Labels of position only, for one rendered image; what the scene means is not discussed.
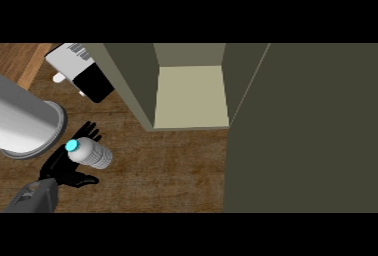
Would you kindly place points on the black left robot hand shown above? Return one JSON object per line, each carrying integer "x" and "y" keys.
{"x": 57, "y": 166}

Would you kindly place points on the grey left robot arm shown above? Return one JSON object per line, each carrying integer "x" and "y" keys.
{"x": 34, "y": 198}

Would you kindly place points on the white water bottle cyan cap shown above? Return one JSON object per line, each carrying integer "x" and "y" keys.
{"x": 90, "y": 154}

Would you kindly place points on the olive green open cabinet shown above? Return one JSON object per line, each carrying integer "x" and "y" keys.
{"x": 181, "y": 96}

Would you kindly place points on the dark olive cabinet door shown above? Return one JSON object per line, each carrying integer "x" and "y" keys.
{"x": 304, "y": 133}

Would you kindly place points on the large grey metal pot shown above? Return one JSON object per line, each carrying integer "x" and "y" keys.
{"x": 25, "y": 126}

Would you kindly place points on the white and black appliance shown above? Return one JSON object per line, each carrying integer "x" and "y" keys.
{"x": 81, "y": 71}

